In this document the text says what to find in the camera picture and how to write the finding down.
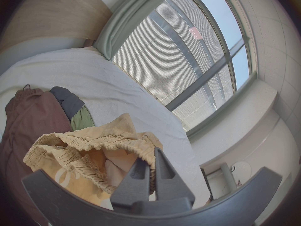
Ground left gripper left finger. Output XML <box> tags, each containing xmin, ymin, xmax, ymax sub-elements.
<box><xmin>110</xmin><ymin>158</ymin><xmax>151</xmax><ymax>210</ymax></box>

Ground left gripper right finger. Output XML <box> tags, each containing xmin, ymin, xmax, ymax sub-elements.
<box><xmin>154</xmin><ymin>147</ymin><xmax>196</xmax><ymax>210</ymax></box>

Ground tan shorts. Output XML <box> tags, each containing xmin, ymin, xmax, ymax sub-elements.
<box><xmin>23</xmin><ymin>113</ymin><xmax>164</xmax><ymax>207</ymax></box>

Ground bed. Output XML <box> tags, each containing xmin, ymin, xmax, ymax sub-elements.
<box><xmin>0</xmin><ymin>0</ymin><xmax>210</xmax><ymax>221</ymax></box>

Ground grey side table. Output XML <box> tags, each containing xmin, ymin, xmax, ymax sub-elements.
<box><xmin>200</xmin><ymin>163</ymin><xmax>238</xmax><ymax>202</ymax></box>

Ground round white mirror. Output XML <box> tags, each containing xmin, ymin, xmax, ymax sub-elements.
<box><xmin>229</xmin><ymin>161</ymin><xmax>252</xmax><ymax>188</ymax></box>

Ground green garment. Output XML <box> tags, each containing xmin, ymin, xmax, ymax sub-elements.
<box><xmin>71</xmin><ymin>105</ymin><xmax>95</xmax><ymax>131</ymax></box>

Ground grey-green curtain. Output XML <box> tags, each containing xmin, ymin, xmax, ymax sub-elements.
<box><xmin>94</xmin><ymin>0</ymin><xmax>188</xmax><ymax>61</ymax></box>
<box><xmin>187</xmin><ymin>72</ymin><xmax>258</xmax><ymax>138</ymax></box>

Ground black garment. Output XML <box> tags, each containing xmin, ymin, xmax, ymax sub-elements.
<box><xmin>50</xmin><ymin>86</ymin><xmax>85</xmax><ymax>122</ymax></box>

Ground brown garment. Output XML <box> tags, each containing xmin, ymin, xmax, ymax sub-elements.
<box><xmin>0</xmin><ymin>84</ymin><xmax>73</xmax><ymax>221</ymax></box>

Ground window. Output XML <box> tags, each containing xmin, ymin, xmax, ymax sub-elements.
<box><xmin>111</xmin><ymin>0</ymin><xmax>257</xmax><ymax>136</ymax></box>

